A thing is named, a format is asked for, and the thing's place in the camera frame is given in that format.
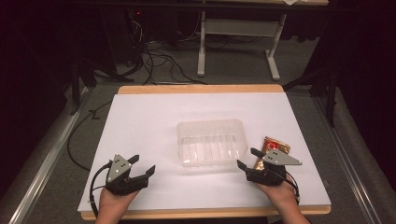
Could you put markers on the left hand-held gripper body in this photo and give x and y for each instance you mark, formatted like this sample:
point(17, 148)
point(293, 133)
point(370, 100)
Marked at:
point(120, 177)

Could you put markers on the metal floor rail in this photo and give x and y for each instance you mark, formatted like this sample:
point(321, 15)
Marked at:
point(46, 161)
point(345, 158)

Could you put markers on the black stand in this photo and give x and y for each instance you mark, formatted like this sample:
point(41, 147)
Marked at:
point(81, 74)
point(327, 84)

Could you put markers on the person's left hand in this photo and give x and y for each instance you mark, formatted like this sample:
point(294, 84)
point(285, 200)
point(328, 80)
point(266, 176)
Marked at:
point(113, 202)

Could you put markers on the person's right hand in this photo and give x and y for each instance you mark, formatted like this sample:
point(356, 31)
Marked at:
point(277, 193)

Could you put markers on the white metal desk frame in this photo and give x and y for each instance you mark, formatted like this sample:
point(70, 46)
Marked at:
point(239, 27)

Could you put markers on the gold red snack packet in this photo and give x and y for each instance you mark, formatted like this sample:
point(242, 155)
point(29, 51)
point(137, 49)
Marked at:
point(275, 144)

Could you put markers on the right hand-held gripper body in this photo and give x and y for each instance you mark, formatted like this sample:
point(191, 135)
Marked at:
point(271, 169)

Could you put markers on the dark computer tower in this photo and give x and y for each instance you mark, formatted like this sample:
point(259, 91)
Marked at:
point(124, 34)

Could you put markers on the clear plastic container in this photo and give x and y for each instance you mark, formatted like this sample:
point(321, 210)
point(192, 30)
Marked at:
point(211, 143)

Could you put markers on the white table sheet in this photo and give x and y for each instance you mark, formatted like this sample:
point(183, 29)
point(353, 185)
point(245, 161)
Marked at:
point(149, 124)

